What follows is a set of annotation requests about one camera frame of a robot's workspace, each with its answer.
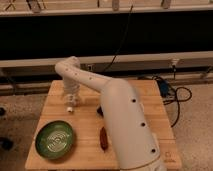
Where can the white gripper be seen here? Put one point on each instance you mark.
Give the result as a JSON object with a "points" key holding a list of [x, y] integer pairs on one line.
{"points": [[71, 87]]}

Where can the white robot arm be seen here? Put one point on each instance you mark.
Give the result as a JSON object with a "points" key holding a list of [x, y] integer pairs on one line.
{"points": [[134, 144]]}

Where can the green ceramic bowl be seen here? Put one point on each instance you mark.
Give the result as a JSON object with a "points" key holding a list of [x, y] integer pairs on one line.
{"points": [[54, 139]]}

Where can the wooden table board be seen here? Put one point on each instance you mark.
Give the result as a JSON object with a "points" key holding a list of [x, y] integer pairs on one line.
{"points": [[87, 153]]}

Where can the black rectangular device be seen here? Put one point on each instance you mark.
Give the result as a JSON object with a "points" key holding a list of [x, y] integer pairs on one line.
{"points": [[99, 111]]}

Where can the brown oblong object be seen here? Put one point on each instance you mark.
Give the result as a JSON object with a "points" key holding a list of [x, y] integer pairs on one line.
{"points": [[103, 139]]}

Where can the blue box on floor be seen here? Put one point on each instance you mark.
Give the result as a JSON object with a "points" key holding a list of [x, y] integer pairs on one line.
{"points": [[163, 87]]}

